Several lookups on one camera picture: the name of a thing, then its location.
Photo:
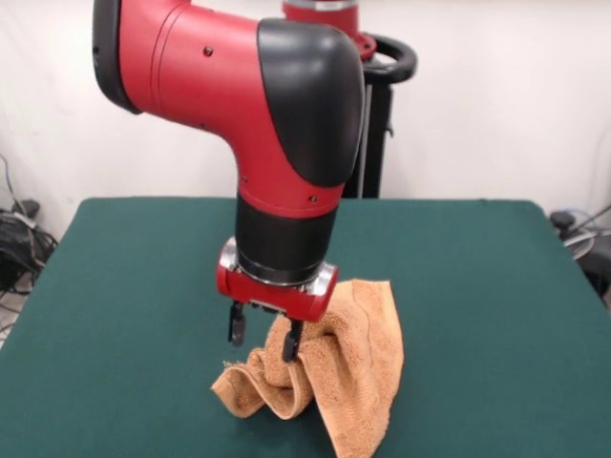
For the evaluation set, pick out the orange terry towel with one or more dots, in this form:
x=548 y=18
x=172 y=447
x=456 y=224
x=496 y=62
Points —
x=363 y=381

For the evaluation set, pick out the black floor object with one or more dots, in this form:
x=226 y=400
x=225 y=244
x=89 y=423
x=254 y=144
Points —
x=599 y=272

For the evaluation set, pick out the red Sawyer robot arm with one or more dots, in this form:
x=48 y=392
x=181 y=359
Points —
x=191 y=71

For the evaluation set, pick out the dark green table cloth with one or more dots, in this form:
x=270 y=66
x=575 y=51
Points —
x=119 y=310

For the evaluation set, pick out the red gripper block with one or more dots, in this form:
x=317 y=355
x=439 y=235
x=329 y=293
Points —
x=277 y=298

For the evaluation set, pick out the black pedestal foot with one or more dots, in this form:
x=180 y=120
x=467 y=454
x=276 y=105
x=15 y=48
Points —
x=563 y=218
x=27 y=208

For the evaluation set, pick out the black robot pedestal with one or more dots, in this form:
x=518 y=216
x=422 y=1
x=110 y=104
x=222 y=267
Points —
x=377 y=143

